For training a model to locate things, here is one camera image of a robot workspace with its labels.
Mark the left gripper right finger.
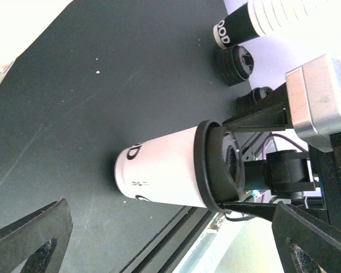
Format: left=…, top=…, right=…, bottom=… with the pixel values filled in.
left=272, top=202, right=341, bottom=272

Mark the black plastic cup lid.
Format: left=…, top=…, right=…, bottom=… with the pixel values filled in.
left=193, top=120, right=245, bottom=212

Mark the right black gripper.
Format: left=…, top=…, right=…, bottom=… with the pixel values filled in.
left=221, top=53, right=341, bottom=227

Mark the cream bear paper bag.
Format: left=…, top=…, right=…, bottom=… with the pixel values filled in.
left=0, top=0, right=71, bottom=84

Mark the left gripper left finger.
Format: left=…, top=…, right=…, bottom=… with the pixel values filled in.
left=0, top=198, right=73, bottom=272

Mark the black cup lid stack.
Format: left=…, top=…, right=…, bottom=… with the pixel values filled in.
left=216, top=45, right=255, bottom=86

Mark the white paper coffee cup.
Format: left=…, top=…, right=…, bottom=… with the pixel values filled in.
left=114, top=127, right=205, bottom=208

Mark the stack of white cups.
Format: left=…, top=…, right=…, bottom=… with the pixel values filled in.
left=213, top=0, right=332, bottom=49

